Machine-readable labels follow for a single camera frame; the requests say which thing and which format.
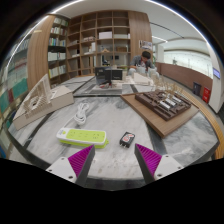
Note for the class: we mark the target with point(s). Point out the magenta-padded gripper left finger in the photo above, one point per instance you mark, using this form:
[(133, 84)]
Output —
[(80, 161)]

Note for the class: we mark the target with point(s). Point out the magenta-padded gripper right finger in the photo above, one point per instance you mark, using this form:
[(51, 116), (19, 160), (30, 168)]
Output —
[(150, 161)]

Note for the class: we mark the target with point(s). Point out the small black charger block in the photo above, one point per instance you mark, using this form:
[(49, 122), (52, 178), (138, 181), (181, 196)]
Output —
[(127, 139)]

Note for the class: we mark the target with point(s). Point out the green and white power strip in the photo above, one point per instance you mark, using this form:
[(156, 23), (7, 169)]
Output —
[(83, 136)]

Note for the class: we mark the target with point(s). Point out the brown model on wooden board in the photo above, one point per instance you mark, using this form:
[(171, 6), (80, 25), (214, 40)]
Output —
[(163, 106)]

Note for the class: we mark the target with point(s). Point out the large beige architectural model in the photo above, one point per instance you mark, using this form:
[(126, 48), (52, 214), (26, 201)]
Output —
[(40, 103)]

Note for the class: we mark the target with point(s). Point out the small white architectural model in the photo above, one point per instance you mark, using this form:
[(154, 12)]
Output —
[(141, 80)]

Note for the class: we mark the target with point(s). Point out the dark block model, grey base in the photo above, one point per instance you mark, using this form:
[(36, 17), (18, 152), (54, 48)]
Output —
[(106, 78)]

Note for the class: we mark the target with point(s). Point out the glass-fronted bookshelf with books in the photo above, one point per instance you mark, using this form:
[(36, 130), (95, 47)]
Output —
[(15, 90)]

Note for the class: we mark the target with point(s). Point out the person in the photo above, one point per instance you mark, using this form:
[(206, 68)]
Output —
[(141, 63)]

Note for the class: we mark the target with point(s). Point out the dark bookshelf with books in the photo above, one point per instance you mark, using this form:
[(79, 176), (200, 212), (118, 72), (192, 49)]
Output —
[(57, 50)]

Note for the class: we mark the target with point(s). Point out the wooden cubby shelf unit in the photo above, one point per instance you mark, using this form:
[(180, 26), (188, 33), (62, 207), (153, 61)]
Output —
[(100, 40)]

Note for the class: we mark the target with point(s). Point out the short ceiling light strip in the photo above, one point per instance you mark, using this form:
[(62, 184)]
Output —
[(159, 38)]

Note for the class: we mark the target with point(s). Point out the long curved ceiling light strip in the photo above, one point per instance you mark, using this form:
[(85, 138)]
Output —
[(23, 40)]

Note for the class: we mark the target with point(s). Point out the framed wall picture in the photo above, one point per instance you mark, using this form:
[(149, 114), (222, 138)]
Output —
[(145, 45)]

